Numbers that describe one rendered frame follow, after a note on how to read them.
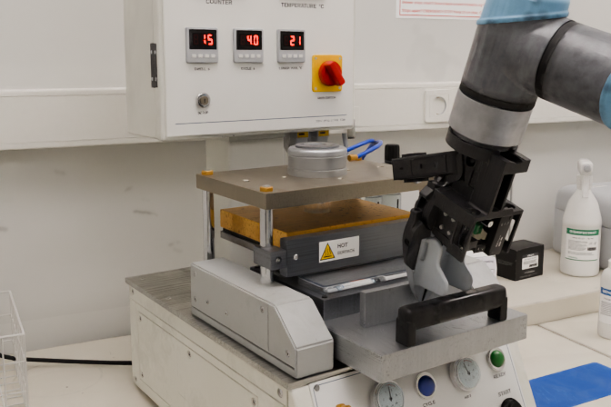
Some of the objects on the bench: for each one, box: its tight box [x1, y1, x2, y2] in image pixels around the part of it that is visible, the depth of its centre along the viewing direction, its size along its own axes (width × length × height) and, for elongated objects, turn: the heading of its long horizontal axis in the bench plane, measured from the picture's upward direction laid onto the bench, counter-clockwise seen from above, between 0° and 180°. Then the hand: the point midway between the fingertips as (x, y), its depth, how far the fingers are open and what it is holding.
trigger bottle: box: [560, 159, 602, 277], centre depth 164 cm, size 9×8×25 cm
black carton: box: [496, 239, 545, 282], centre depth 164 cm, size 6×9×7 cm
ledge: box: [496, 249, 605, 326], centre depth 163 cm, size 30×84×4 cm
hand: (419, 287), depth 86 cm, fingers closed, pressing on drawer
